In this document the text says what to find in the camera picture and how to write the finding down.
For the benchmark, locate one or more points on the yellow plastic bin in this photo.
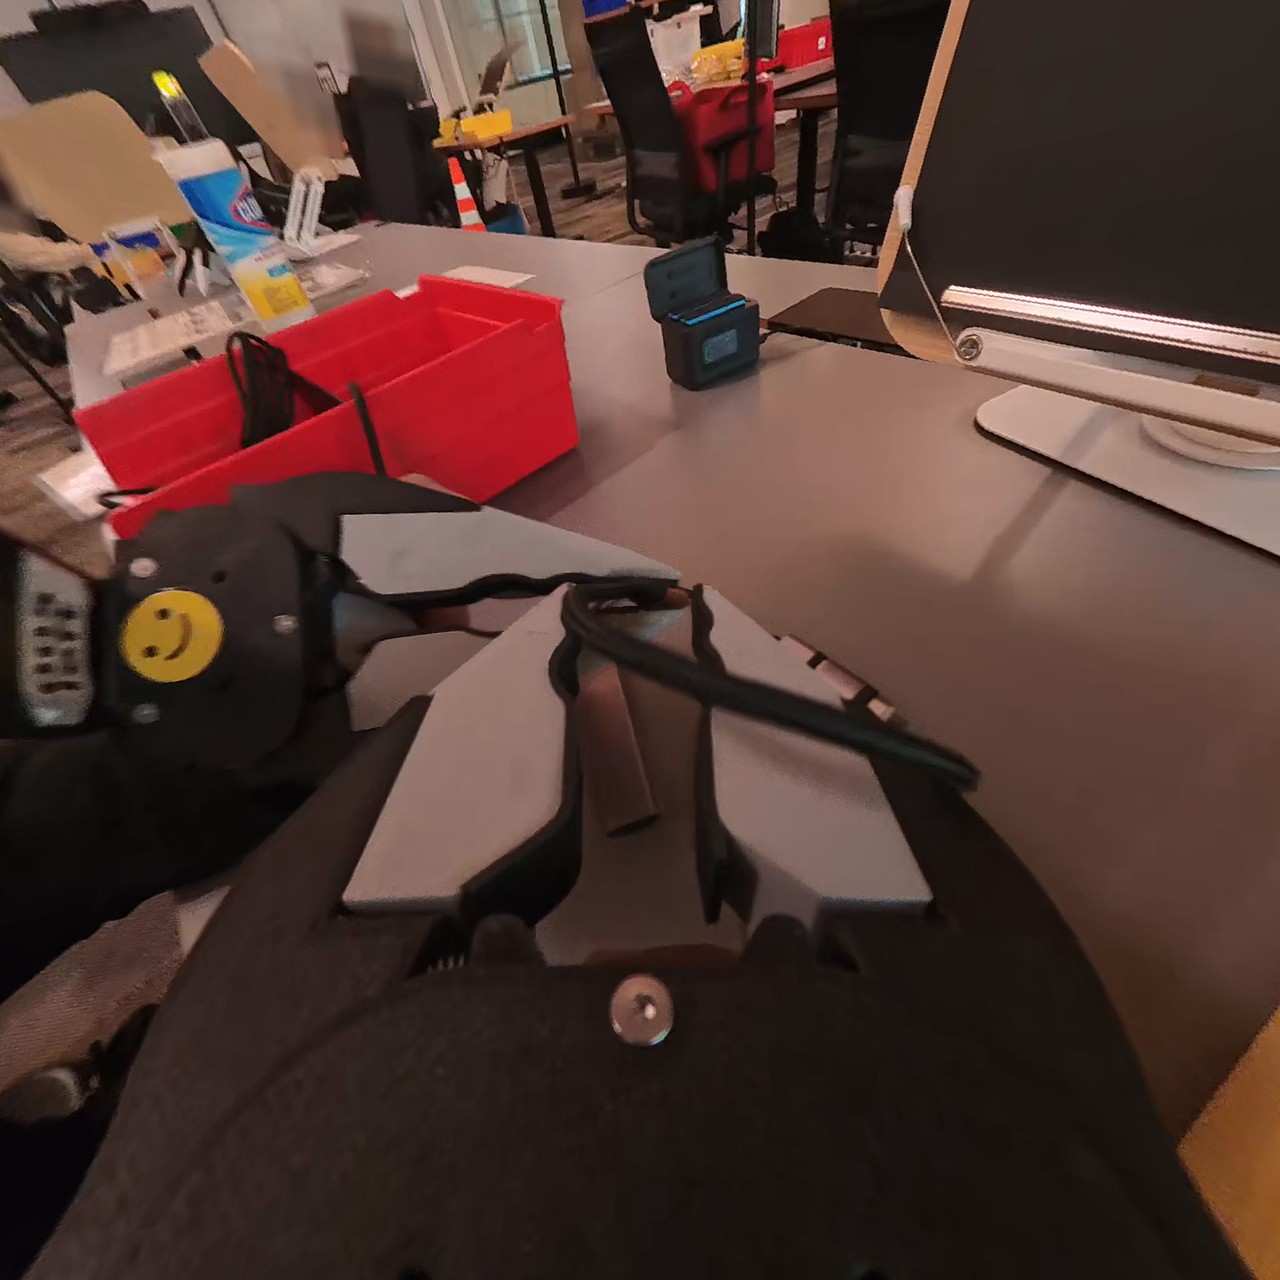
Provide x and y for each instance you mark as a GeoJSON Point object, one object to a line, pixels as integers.
{"type": "Point", "coordinates": [1240, 1150]}

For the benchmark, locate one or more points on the dark battery charger case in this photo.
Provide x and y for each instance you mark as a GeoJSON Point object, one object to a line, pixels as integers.
{"type": "Point", "coordinates": [714, 350]}

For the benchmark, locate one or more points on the person's left forearm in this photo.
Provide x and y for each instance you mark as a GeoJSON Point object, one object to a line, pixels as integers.
{"type": "Point", "coordinates": [119, 831]}

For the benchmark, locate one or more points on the tan cardboard panel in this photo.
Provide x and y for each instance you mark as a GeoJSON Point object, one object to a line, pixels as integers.
{"type": "Point", "coordinates": [90, 159]}

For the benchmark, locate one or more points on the disinfectant wipes canister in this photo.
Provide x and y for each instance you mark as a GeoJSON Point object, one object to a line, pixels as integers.
{"type": "Point", "coordinates": [241, 231]}

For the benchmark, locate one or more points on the black floor lamp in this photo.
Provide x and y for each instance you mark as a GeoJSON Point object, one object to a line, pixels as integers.
{"type": "Point", "coordinates": [581, 190]}

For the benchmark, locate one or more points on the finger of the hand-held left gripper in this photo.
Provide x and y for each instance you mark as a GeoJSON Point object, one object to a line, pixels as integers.
{"type": "Point", "coordinates": [451, 549]}
{"type": "Point", "coordinates": [402, 679]}

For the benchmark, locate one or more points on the black office chair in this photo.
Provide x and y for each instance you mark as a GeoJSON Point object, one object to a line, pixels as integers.
{"type": "Point", "coordinates": [391, 149]}
{"type": "Point", "coordinates": [872, 171]}
{"type": "Point", "coordinates": [652, 149]}

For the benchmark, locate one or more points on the white paper sheet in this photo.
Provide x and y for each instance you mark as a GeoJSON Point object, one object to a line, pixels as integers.
{"type": "Point", "coordinates": [489, 278]}

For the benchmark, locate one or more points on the silver monitor stand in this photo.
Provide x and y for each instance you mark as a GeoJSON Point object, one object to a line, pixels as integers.
{"type": "Point", "coordinates": [1082, 431]}

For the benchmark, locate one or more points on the red desk bin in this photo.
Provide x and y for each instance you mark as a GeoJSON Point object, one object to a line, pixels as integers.
{"type": "Point", "coordinates": [806, 43]}

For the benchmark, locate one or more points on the orange traffic cone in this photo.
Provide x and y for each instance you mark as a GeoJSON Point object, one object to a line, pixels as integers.
{"type": "Point", "coordinates": [466, 205]}

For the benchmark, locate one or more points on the red plastic bin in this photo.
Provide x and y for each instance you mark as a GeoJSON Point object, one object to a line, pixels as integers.
{"type": "Point", "coordinates": [479, 421]}

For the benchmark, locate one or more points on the black computer monitor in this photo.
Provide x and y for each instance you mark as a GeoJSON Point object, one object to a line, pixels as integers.
{"type": "Point", "coordinates": [1102, 149]}

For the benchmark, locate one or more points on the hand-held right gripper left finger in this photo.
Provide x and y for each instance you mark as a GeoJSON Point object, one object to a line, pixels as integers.
{"type": "Point", "coordinates": [479, 790]}

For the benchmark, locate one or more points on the small yellow bin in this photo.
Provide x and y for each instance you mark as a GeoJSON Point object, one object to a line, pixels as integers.
{"type": "Point", "coordinates": [479, 126]}

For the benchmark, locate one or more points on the printed paper sheet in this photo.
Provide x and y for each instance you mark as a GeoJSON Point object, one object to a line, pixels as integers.
{"type": "Point", "coordinates": [170, 335]}

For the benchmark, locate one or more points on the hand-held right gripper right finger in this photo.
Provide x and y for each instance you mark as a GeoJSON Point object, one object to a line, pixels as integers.
{"type": "Point", "coordinates": [800, 841]}

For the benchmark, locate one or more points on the dark flat desk panel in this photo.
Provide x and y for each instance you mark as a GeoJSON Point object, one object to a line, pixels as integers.
{"type": "Point", "coordinates": [832, 315]}

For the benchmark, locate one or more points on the white folding stand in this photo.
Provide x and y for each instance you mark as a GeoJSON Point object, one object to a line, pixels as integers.
{"type": "Point", "coordinates": [304, 210]}

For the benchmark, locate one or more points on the red tote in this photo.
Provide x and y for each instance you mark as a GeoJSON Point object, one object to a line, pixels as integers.
{"type": "Point", "coordinates": [735, 130]}

